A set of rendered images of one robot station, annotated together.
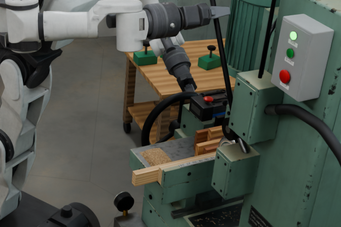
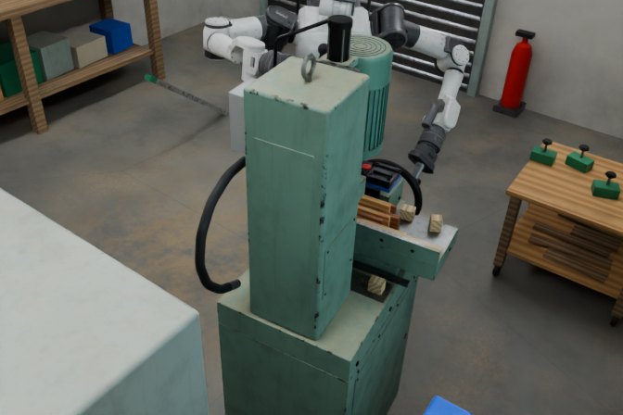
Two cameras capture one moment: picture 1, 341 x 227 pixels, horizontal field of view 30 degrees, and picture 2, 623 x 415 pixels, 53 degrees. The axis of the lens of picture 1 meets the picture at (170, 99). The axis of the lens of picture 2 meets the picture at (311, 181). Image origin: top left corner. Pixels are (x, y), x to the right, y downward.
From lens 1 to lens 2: 168 cm
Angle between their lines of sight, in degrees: 50
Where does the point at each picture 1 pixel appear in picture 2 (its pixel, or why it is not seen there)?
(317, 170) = (251, 221)
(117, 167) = (476, 245)
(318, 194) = (258, 245)
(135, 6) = (248, 46)
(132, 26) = (246, 60)
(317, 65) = (240, 123)
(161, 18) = (265, 62)
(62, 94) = (516, 169)
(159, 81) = (526, 180)
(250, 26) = not seen: hidden behind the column
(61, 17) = (218, 40)
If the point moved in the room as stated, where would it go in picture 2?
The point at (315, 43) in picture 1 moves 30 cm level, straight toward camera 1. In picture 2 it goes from (233, 102) to (100, 116)
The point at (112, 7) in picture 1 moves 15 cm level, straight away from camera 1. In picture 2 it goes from (237, 42) to (279, 32)
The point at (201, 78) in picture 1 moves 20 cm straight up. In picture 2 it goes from (573, 198) to (586, 160)
